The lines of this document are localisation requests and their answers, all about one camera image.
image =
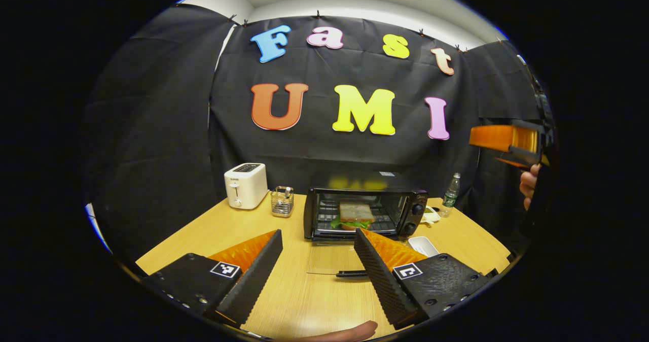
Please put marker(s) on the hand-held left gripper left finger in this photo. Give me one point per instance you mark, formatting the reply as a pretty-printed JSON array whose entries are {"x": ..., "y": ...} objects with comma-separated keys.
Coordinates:
[{"x": 256, "y": 276}]

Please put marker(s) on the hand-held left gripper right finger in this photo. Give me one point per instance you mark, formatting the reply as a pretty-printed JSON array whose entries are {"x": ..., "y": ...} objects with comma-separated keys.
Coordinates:
[{"x": 380, "y": 276}]

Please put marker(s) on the black electric oven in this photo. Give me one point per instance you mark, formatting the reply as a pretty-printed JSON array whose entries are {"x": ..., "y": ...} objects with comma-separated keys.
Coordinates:
[{"x": 418, "y": 210}]

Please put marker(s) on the lettuce sandwich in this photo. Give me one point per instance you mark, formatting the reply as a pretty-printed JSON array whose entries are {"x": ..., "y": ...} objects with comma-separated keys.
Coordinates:
[{"x": 356, "y": 212}]

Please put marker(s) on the small white rectangular tray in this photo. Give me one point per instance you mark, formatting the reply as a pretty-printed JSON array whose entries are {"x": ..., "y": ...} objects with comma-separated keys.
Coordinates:
[{"x": 423, "y": 245}]

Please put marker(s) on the white divided condiment dish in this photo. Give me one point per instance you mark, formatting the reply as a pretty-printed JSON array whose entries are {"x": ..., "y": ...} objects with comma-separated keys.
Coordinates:
[{"x": 431, "y": 215}]

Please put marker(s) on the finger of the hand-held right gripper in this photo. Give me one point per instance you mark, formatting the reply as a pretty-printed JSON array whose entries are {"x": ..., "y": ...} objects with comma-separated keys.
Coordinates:
[{"x": 499, "y": 138}]

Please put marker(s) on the white toaster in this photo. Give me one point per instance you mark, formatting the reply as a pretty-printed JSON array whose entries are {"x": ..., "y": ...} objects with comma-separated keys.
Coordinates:
[{"x": 245, "y": 187}]

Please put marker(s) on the clear plastic water bottle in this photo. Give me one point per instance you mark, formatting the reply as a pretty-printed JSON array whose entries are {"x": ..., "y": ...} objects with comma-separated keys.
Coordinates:
[{"x": 450, "y": 197}]

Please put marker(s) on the black backdrop cloth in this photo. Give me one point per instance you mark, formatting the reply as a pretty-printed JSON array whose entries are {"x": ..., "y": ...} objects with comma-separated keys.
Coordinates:
[{"x": 167, "y": 129}]

